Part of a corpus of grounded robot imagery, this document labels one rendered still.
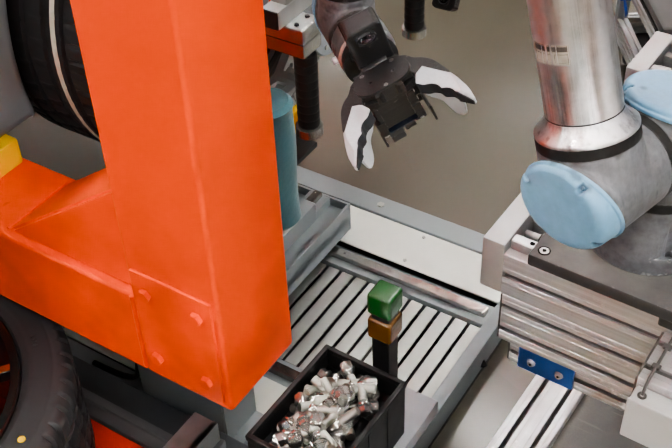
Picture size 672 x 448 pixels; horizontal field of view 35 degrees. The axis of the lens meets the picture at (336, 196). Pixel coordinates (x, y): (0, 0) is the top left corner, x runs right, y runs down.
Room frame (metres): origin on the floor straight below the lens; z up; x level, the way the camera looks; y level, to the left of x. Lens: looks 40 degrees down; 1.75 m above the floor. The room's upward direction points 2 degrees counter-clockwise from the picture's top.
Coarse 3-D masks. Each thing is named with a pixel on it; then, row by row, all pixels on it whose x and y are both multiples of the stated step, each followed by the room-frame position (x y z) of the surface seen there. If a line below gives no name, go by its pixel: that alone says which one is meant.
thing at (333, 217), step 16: (304, 192) 1.94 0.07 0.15; (320, 192) 1.90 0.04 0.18; (320, 208) 1.86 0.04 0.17; (336, 208) 1.88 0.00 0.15; (320, 224) 1.83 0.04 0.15; (336, 224) 1.82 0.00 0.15; (304, 240) 1.78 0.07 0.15; (320, 240) 1.77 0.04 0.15; (336, 240) 1.82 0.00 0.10; (288, 256) 1.73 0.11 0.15; (304, 256) 1.71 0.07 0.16; (320, 256) 1.76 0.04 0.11; (288, 272) 1.66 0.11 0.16; (304, 272) 1.71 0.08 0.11; (288, 288) 1.66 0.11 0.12
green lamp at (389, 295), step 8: (376, 288) 1.10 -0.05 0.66; (384, 288) 1.10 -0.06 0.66; (392, 288) 1.10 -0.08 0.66; (400, 288) 1.10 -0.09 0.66; (368, 296) 1.09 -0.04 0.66; (376, 296) 1.08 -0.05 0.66; (384, 296) 1.08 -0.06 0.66; (392, 296) 1.08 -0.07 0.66; (400, 296) 1.09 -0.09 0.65; (368, 304) 1.09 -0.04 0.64; (376, 304) 1.08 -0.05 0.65; (384, 304) 1.07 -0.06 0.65; (392, 304) 1.07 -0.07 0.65; (400, 304) 1.09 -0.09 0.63; (376, 312) 1.08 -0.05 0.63; (384, 312) 1.07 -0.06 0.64; (392, 312) 1.07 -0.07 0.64
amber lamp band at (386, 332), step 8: (400, 312) 1.10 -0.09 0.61; (368, 320) 1.09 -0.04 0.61; (376, 320) 1.08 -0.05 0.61; (392, 320) 1.08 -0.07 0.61; (400, 320) 1.09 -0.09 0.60; (368, 328) 1.09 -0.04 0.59; (376, 328) 1.08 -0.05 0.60; (384, 328) 1.07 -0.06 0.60; (392, 328) 1.07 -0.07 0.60; (400, 328) 1.09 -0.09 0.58; (376, 336) 1.08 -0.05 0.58; (384, 336) 1.07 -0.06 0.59; (392, 336) 1.07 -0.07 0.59
